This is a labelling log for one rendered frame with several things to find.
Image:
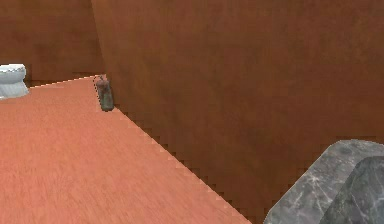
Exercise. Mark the grey marble counter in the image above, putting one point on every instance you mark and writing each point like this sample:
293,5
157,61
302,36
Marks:
320,190

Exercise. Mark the white toilet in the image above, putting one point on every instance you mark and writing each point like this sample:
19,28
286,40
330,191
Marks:
12,81

